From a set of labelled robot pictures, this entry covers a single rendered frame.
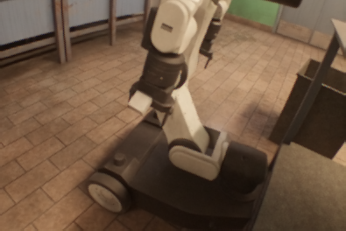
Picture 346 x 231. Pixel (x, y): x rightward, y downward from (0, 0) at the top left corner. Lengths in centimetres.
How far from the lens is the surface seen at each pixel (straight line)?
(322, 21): 450
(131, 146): 104
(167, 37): 45
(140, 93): 56
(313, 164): 124
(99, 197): 105
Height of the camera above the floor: 94
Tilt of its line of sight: 32 degrees down
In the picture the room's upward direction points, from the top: 9 degrees clockwise
